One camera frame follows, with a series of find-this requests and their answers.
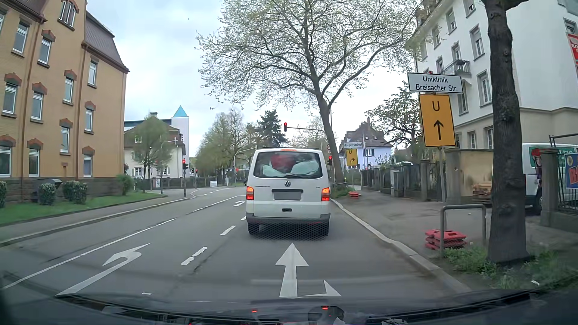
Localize dark evergreen tree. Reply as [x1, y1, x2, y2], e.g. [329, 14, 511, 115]
[256, 110, 288, 149]

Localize small yellow detour sign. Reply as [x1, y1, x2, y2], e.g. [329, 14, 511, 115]
[343, 141, 364, 187]

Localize row of trees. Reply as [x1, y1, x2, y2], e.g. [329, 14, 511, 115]
[194, 110, 260, 183]

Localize pale blue house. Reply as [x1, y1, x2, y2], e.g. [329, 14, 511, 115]
[339, 117, 394, 171]

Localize tall leaning budding tree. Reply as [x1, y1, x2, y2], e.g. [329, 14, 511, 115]
[196, 0, 418, 184]

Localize road markings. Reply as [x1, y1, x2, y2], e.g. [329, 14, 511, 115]
[2, 189, 342, 299]

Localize leafy tree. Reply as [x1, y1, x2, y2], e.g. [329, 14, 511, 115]
[365, 81, 430, 164]

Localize white building with blue spire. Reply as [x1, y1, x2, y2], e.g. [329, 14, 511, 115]
[124, 106, 191, 180]

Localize grey pavement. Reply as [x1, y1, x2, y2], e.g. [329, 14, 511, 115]
[0, 188, 197, 248]
[332, 189, 578, 289]

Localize grey asphalt road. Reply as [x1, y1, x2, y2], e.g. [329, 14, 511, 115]
[0, 187, 472, 309]

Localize small green tree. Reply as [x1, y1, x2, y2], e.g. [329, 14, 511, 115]
[128, 116, 176, 194]

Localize car's own bonnet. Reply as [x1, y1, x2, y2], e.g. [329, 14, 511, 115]
[0, 270, 578, 325]

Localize trimmed green bush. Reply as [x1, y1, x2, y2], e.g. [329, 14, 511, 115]
[38, 182, 57, 206]
[62, 180, 89, 205]
[116, 174, 135, 196]

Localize grey metal hoop barrier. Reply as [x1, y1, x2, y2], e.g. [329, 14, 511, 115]
[440, 203, 487, 258]

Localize thick dark tree trunk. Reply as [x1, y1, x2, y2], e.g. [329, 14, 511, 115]
[480, 0, 531, 265]

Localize grass lawn strip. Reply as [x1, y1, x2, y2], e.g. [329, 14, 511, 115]
[0, 191, 167, 227]

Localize yellow brick building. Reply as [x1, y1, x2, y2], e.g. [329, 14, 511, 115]
[0, 0, 130, 204]

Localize grass verge patch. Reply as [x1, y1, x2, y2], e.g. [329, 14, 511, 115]
[440, 246, 578, 290]

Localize white van with pictures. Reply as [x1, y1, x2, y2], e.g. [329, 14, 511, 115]
[522, 143, 578, 215]

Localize large white building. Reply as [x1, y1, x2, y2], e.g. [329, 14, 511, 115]
[406, 0, 578, 150]

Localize stone gate pillar with fence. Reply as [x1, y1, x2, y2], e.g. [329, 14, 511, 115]
[539, 133, 578, 234]

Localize street lamp post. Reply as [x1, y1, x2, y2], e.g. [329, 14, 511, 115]
[232, 145, 258, 185]

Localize stone wall with iron fence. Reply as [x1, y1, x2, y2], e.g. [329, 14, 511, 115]
[360, 147, 494, 206]

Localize yellow detour sign on post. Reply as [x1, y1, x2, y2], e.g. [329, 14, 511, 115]
[407, 72, 464, 203]

